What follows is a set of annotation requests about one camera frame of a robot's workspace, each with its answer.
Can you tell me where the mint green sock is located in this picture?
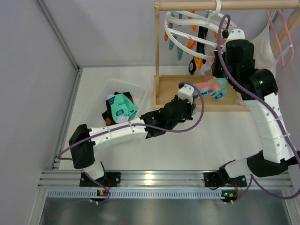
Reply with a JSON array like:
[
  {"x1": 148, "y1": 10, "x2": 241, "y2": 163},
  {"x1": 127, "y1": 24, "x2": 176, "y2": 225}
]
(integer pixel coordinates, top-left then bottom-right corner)
[
  {"x1": 105, "y1": 92, "x2": 139, "y2": 124},
  {"x1": 211, "y1": 78, "x2": 227, "y2": 100}
]

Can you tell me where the white round clip hanger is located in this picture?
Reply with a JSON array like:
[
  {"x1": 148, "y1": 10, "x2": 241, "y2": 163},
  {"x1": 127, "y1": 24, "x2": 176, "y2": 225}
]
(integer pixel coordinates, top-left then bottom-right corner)
[{"x1": 164, "y1": 0, "x2": 224, "y2": 60}]

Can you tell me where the black sock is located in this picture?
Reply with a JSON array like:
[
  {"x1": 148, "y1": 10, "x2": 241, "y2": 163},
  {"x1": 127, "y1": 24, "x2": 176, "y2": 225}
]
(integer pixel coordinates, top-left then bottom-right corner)
[{"x1": 188, "y1": 26, "x2": 208, "y2": 75}]

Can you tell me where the pink sock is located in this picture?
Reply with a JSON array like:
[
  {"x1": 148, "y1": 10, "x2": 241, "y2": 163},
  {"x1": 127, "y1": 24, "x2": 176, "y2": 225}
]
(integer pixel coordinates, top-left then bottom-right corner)
[{"x1": 195, "y1": 60, "x2": 221, "y2": 96}]

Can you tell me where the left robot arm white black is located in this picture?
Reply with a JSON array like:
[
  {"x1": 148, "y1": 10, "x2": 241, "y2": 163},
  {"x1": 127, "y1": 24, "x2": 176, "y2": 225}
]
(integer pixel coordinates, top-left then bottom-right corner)
[{"x1": 69, "y1": 97, "x2": 195, "y2": 182}]

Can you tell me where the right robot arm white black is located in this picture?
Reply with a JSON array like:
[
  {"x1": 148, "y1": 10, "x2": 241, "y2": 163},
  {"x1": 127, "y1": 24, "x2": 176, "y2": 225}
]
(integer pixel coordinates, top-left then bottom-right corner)
[{"x1": 212, "y1": 39, "x2": 300, "y2": 182}]

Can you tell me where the pink clothes hanger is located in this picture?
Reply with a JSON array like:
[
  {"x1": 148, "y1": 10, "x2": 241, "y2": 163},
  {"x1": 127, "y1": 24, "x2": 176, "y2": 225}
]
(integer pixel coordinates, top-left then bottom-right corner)
[{"x1": 266, "y1": 9, "x2": 294, "y2": 68}]

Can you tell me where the wooden clothes rack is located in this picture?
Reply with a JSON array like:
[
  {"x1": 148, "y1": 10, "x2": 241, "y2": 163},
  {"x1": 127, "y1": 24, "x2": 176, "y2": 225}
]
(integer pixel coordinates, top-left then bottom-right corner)
[{"x1": 153, "y1": 0, "x2": 300, "y2": 112}]

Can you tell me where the white tank top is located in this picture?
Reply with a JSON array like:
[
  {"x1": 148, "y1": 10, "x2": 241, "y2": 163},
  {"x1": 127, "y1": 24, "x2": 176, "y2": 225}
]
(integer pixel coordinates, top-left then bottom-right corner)
[{"x1": 235, "y1": 22, "x2": 278, "y2": 105}]

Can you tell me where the red orange argyle sock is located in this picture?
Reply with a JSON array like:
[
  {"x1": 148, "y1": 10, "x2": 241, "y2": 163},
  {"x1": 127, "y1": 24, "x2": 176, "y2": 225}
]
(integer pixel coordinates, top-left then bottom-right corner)
[{"x1": 101, "y1": 91, "x2": 135, "y2": 126}]

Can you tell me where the white plastic basket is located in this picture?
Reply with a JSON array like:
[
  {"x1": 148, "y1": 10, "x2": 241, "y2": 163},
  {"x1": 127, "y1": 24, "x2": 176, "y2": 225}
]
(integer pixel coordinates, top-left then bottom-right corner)
[{"x1": 82, "y1": 79, "x2": 147, "y2": 127}]

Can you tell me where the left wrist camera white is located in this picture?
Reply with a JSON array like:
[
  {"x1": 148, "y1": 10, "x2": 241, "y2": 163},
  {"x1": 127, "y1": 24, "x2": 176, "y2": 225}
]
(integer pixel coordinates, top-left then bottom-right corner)
[{"x1": 178, "y1": 84, "x2": 195, "y2": 105}]

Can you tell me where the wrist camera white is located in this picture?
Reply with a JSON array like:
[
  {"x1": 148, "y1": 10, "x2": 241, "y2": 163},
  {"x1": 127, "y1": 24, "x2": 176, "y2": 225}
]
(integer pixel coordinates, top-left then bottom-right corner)
[
  {"x1": 222, "y1": 28, "x2": 245, "y2": 46},
  {"x1": 178, "y1": 84, "x2": 195, "y2": 105}
]

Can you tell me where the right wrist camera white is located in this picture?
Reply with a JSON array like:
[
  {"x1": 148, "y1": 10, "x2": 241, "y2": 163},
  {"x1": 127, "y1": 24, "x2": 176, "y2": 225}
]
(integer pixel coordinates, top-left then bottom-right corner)
[{"x1": 222, "y1": 28, "x2": 245, "y2": 46}]

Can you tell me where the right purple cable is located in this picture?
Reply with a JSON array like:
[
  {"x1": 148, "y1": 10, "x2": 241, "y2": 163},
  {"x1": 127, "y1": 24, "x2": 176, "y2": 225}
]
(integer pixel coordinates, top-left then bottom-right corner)
[{"x1": 214, "y1": 14, "x2": 300, "y2": 204}]

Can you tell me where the aluminium rail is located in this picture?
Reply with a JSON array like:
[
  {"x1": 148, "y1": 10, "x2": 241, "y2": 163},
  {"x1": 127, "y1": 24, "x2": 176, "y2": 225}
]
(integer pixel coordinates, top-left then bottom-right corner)
[{"x1": 37, "y1": 170, "x2": 293, "y2": 200}]

